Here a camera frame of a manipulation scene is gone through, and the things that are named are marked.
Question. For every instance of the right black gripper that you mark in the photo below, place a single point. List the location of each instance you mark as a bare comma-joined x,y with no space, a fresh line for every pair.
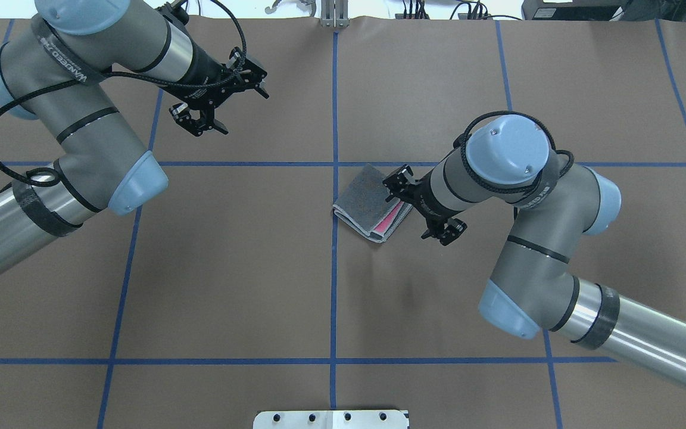
421,195

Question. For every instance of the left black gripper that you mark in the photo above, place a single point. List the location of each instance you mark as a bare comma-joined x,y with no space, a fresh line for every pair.
205,75

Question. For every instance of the pink grey towel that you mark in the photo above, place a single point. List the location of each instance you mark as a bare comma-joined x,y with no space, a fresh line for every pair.
364,208

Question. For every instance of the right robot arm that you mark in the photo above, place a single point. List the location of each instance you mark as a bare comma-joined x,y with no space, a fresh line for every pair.
512,156

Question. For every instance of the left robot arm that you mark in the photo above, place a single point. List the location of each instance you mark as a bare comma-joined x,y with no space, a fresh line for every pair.
53,73

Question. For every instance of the aluminium frame post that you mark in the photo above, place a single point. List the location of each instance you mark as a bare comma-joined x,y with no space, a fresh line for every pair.
334,13

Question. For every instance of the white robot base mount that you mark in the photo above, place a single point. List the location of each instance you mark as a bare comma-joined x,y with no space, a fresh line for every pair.
356,418

